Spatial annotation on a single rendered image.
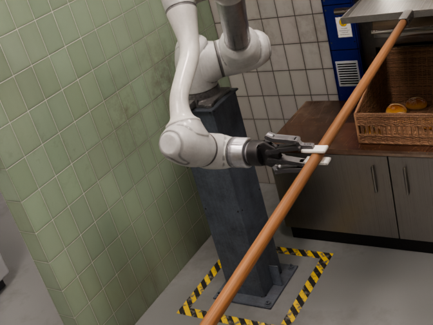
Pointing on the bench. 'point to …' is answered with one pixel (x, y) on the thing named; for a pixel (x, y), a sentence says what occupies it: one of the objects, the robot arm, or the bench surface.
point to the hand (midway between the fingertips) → (316, 155)
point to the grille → (348, 73)
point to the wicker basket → (383, 97)
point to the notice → (344, 31)
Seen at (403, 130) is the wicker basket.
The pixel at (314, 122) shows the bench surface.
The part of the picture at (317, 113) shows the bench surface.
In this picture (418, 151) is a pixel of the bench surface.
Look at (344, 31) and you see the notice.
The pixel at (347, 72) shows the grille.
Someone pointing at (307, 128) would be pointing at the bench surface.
